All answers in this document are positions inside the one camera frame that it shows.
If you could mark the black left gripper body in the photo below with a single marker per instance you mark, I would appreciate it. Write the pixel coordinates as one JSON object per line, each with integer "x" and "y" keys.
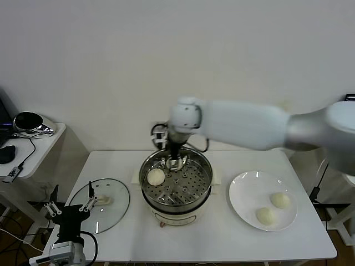
{"x": 69, "y": 219}

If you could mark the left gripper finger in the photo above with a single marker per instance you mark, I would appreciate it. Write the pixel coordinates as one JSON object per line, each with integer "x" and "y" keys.
{"x": 52, "y": 207}
{"x": 89, "y": 200}

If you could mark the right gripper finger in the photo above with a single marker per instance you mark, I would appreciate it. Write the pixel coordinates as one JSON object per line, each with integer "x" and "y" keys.
{"x": 179, "y": 163}
{"x": 169, "y": 167}

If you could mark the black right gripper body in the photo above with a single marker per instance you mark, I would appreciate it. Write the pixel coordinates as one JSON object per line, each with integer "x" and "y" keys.
{"x": 176, "y": 149}

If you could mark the white steamed baozi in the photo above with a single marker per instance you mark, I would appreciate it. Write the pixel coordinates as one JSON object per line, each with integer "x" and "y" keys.
{"x": 266, "y": 216}
{"x": 156, "y": 177}
{"x": 280, "y": 200}

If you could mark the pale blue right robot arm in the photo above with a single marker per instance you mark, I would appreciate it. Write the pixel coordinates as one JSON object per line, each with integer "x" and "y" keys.
{"x": 244, "y": 124}

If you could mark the perforated steel steamer basket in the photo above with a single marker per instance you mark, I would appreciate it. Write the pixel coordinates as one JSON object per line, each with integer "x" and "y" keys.
{"x": 194, "y": 177}

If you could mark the cream electric cooker base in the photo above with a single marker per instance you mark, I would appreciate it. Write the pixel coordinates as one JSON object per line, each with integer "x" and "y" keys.
{"x": 177, "y": 219}

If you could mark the grey usb adapter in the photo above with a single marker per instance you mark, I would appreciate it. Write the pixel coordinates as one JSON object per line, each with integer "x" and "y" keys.
{"x": 12, "y": 174}

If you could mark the white side table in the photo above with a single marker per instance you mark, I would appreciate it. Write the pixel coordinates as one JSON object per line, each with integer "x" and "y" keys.
{"x": 47, "y": 149}
{"x": 338, "y": 219}

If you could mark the black computer mouse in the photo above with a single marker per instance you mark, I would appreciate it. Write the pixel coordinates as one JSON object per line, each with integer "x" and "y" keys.
{"x": 7, "y": 155}

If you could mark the white round plate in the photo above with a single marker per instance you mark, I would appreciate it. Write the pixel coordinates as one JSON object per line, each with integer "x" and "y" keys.
{"x": 244, "y": 199}

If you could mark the silver black headset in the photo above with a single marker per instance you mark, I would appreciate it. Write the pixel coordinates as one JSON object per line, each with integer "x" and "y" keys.
{"x": 27, "y": 122}

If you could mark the dark laptop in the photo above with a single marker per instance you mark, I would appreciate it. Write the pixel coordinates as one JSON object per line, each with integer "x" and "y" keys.
{"x": 4, "y": 116}

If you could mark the black power adapter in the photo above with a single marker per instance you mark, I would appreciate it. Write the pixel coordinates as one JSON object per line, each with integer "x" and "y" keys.
{"x": 314, "y": 193}

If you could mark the open laptop with lit screen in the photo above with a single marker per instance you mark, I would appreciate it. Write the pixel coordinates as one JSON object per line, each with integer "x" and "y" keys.
{"x": 350, "y": 97}

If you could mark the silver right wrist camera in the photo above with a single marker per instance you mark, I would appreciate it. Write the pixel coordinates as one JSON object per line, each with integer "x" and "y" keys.
{"x": 159, "y": 137}

